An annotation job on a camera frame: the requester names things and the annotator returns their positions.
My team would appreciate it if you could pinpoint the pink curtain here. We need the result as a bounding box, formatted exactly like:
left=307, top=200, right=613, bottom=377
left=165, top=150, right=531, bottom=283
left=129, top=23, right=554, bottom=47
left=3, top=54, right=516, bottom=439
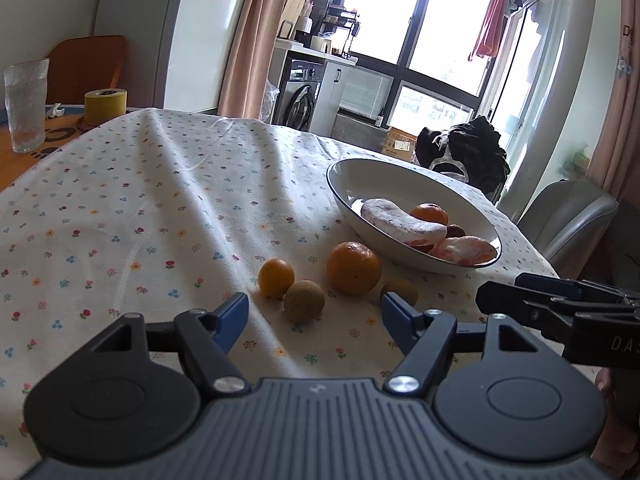
left=218, top=0, right=285, bottom=119
left=587, top=0, right=639, bottom=202

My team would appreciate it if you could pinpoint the yellow tape roll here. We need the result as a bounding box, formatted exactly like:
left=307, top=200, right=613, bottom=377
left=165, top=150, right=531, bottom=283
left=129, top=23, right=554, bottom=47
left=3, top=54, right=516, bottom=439
left=84, top=88, right=128, bottom=127

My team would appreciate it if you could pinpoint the cardboard box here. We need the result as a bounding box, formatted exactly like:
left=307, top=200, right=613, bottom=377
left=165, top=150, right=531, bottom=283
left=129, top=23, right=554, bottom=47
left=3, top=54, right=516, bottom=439
left=382, top=127, right=416, bottom=162

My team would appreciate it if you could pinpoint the white bowl blue rim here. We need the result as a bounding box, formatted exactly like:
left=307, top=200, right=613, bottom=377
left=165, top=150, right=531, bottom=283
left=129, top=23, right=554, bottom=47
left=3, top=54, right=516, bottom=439
left=326, top=158, right=502, bottom=274

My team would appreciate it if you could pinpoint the small red fruit in bowl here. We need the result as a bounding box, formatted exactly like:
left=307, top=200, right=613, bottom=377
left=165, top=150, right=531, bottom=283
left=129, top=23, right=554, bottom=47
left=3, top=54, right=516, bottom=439
left=447, top=223, right=466, bottom=238

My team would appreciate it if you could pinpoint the large orange tangerine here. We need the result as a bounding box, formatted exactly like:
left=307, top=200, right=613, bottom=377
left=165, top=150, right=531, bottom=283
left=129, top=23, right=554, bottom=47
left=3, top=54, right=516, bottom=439
left=326, top=242, right=382, bottom=296

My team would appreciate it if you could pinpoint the floral white tablecloth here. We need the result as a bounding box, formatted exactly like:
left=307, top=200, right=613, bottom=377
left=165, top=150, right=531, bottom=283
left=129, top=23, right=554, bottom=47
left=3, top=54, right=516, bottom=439
left=0, top=107, right=561, bottom=480

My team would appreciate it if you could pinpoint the grey washing machine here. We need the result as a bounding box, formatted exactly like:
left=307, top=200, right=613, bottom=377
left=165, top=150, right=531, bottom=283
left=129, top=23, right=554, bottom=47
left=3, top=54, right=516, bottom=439
left=272, top=56, right=326, bottom=131

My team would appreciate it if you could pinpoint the large peeled pomelo segment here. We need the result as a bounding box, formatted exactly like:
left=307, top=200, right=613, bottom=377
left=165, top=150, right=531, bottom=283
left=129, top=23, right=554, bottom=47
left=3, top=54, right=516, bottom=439
left=360, top=198, right=447, bottom=247

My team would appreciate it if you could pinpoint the red hanging towel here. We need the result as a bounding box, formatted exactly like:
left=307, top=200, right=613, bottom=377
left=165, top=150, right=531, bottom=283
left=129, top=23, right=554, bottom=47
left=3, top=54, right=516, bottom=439
left=468, top=0, right=515, bottom=62

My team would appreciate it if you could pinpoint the white refrigerator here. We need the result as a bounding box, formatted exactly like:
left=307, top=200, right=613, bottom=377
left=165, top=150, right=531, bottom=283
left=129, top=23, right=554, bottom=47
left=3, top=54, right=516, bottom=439
left=94, top=0, right=244, bottom=112

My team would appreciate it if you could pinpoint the small peeled pomelo segment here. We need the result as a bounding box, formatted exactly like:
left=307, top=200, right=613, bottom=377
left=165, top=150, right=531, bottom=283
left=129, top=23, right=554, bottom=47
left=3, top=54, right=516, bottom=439
left=430, top=235, right=498, bottom=266

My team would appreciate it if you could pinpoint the orange tangerine in bowl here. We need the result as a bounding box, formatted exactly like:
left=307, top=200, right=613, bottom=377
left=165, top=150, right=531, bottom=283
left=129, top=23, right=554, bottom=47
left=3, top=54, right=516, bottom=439
left=410, top=203, right=449, bottom=226

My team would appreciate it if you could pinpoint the grey chair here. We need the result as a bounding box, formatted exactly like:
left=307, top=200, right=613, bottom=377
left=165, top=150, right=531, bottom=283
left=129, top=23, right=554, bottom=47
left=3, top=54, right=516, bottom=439
left=518, top=179, right=618, bottom=278

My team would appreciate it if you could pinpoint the person's right hand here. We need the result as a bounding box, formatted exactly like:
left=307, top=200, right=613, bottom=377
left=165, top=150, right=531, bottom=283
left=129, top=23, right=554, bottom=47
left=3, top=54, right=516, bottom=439
left=591, top=367, right=639, bottom=479

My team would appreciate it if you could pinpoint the black dish rack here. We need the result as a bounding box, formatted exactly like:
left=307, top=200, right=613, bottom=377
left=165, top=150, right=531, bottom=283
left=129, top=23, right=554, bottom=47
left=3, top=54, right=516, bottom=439
left=318, top=4, right=360, bottom=58

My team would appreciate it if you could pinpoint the wooden cutting board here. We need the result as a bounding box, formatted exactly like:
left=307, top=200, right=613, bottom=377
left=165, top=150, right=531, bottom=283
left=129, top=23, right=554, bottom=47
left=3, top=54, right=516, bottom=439
left=277, top=0, right=312, bottom=40

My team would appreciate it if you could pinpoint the orange chair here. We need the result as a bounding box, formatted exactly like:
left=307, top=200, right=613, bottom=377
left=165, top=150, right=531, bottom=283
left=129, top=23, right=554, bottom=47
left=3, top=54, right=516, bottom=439
left=46, top=35, right=128, bottom=104

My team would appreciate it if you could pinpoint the white kitchen counter cabinet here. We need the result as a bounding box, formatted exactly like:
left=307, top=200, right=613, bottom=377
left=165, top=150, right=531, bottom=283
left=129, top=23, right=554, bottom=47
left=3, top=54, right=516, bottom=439
left=268, top=39, right=357, bottom=136

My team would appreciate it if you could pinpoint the small orange kumquat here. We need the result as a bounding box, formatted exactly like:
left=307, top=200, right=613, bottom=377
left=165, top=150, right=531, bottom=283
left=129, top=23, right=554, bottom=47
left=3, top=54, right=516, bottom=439
left=258, top=259, right=295, bottom=299

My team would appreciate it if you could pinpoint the right pink curtain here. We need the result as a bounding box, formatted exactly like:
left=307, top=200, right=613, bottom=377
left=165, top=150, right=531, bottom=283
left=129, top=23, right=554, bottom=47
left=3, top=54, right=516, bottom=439
left=587, top=0, right=639, bottom=202

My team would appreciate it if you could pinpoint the brown kiwi fruit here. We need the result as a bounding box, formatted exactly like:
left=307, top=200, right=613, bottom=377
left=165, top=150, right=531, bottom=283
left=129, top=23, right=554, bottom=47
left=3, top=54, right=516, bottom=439
left=380, top=278, right=419, bottom=306
left=283, top=280, right=326, bottom=323

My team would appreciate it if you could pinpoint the clear drinking glass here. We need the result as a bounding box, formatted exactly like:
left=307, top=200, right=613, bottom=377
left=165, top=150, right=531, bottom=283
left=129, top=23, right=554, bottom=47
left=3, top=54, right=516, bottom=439
left=3, top=58, right=49, bottom=154

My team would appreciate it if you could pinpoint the black clothes pile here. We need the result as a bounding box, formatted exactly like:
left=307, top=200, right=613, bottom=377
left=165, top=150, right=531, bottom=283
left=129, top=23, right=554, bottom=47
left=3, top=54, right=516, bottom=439
left=414, top=116, right=510, bottom=204

